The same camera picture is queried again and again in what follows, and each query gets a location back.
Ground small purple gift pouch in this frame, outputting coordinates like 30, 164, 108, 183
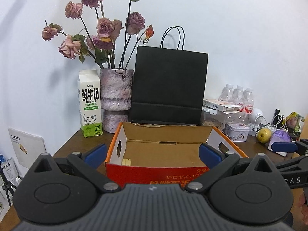
268, 129, 292, 153

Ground flat white carton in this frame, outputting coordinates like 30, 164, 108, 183
203, 98, 244, 112

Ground white floral tin box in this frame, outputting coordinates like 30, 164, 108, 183
223, 123, 251, 142

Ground blue white packets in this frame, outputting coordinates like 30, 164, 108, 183
0, 152, 20, 188

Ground black charger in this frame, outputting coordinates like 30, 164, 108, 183
273, 109, 282, 126

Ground colourful snack packet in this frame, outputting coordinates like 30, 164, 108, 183
286, 112, 306, 134

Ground white round device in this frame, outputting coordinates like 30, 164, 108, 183
250, 108, 264, 126

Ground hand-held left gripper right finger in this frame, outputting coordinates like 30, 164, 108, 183
184, 143, 278, 194

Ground red orange cardboard box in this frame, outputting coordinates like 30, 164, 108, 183
105, 121, 250, 191

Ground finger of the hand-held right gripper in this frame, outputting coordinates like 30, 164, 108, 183
271, 138, 308, 155
275, 154, 308, 172

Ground mottled pink ceramic vase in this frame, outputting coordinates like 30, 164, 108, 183
100, 68, 134, 133

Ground white green milk carton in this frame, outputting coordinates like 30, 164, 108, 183
77, 69, 104, 138

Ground black tripod leg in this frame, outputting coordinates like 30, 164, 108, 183
0, 168, 15, 207

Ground person's right hand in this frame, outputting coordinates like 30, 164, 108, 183
297, 191, 308, 208

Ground black paper shopping bag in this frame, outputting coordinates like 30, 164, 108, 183
128, 26, 209, 126

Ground water bottles pack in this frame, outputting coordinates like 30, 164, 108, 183
201, 107, 252, 131

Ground yellow green pear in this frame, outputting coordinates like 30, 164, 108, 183
257, 128, 274, 144

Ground red label water bottle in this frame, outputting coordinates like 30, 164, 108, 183
232, 85, 244, 105
220, 84, 234, 102
242, 87, 255, 113

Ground white panel with sticker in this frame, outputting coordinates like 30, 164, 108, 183
8, 127, 46, 172

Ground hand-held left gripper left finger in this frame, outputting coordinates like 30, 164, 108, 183
31, 144, 120, 194

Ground dried pink rose bouquet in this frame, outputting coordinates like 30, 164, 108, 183
42, 0, 154, 69

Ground white cable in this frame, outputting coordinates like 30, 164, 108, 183
248, 115, 290, 136

